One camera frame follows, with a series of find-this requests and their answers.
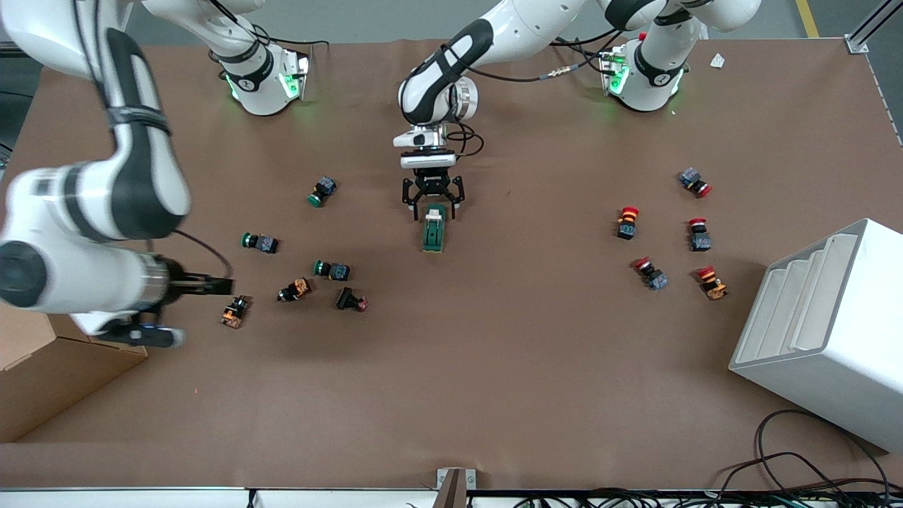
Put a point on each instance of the white table edge rail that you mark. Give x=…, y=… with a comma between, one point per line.
x=141, y=498

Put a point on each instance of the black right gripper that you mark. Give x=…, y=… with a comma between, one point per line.
x=176, y=283

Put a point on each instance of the small white paper scrap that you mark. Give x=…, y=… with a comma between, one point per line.
x=717, y=61

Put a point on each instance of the metal table edge bracket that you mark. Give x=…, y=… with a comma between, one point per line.
x=455, y=483

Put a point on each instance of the green load switch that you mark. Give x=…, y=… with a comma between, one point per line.
x=434, y=233

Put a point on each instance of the green push button switch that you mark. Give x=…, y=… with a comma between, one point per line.
x=266, y=244
x=338, y=271
x=324, y=188

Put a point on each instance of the red mushroom button grey block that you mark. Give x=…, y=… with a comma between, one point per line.
x=691, y=178
x=656, y=279
x=700, y=241

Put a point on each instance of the brown cardboard box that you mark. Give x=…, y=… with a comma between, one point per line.
x=42, y=395

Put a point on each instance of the aluminium frame profile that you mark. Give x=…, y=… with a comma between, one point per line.
x=871, y=28

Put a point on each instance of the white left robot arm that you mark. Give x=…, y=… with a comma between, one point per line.
x=508, y=25

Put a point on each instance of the white slotted storage rack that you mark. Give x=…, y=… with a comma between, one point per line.
x=839, y=339

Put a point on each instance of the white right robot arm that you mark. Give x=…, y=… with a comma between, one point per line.
x=134, y=183

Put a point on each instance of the black switch with red lens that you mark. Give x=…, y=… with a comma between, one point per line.
x=347, y=298

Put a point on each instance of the black orange button switch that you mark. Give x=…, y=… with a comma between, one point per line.
x=234, y=313
x=300, y=287

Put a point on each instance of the red mushroom button orange block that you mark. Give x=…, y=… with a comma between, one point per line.
x=714, y=286
x=626, y=227

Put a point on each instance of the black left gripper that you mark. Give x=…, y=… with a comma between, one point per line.
x=433, y=180

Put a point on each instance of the brown paper table cover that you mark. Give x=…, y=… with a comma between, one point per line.
x=494, y=367

